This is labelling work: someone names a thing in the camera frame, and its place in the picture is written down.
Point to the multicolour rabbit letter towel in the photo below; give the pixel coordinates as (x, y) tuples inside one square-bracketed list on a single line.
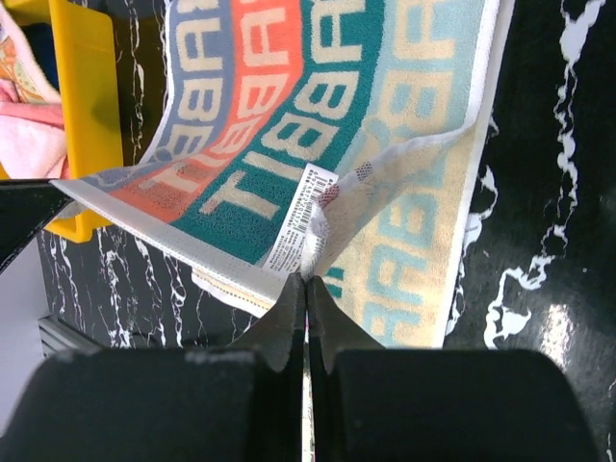
[(337, 138)]

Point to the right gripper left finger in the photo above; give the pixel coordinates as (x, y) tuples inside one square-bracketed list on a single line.
[(278, 336)]

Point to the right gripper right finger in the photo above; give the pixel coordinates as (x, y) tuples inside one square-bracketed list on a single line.
[(330, 329)]

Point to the orange patterned towel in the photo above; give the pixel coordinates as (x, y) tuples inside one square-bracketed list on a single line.
[(20, 67)]

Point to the pink white towel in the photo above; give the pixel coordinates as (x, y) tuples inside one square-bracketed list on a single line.
[(33, 141)]

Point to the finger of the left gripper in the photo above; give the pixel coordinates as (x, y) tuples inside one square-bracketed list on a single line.
[(26, 207)]

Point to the yellow plastic bin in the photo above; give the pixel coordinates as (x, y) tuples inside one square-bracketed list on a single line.
[(84, 54)]

